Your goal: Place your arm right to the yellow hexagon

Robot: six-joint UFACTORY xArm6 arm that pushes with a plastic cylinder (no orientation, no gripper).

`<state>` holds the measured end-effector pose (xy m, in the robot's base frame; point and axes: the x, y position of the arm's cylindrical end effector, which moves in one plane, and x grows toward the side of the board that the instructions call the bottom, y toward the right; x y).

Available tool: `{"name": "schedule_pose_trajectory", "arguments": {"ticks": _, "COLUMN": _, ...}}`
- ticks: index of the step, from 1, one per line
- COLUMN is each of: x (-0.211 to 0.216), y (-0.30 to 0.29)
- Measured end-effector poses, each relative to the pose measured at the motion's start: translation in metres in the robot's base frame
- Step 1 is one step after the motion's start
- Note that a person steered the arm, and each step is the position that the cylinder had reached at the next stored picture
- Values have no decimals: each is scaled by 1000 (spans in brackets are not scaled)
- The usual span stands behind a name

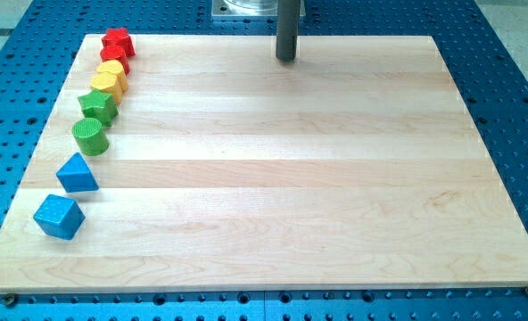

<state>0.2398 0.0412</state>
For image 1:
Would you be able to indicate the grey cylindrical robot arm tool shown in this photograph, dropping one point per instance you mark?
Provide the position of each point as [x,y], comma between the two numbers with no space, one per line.
[288,15]

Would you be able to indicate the yellow hexagon block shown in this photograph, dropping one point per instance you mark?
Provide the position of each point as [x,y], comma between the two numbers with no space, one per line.
[109,84]

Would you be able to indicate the light wooden board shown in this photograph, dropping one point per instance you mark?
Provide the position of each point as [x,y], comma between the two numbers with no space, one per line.
[356,167]

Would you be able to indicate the yellow rounded block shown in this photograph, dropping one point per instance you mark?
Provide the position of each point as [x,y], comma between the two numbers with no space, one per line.
[116,69]

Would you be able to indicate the green cylinder block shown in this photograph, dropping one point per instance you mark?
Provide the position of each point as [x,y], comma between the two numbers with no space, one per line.
[90,137]

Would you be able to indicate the red round block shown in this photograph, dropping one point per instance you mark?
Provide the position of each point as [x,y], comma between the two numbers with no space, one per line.
[115,52]

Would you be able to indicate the green star block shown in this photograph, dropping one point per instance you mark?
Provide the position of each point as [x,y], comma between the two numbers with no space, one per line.
[99,105]

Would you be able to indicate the red star block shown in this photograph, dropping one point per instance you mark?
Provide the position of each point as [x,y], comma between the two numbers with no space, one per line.
[121,38]

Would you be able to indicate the blue triangle block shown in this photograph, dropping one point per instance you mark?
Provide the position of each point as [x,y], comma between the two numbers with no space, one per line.
[76,176]

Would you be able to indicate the blue cube block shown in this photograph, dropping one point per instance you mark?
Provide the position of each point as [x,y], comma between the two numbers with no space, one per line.
[59,217]

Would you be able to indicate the left brass board screw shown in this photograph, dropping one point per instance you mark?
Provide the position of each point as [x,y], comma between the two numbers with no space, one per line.
[9,300]

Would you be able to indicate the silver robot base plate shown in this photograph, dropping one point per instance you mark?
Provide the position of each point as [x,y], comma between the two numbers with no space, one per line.
[227,10]

